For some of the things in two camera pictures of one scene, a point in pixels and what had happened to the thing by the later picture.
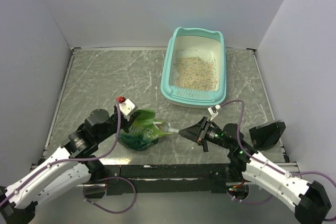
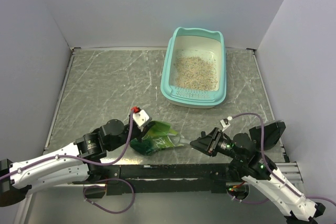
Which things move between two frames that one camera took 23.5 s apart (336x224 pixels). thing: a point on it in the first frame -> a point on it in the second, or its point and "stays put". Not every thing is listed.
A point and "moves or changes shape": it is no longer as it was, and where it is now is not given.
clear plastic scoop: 164,127 -> 178,140
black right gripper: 195,132 -> 206,144
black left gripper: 127,124 -> 142,132
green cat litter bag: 144,134 moves or changes shape
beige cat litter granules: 196,72 stays put
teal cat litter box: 193,73 stays put
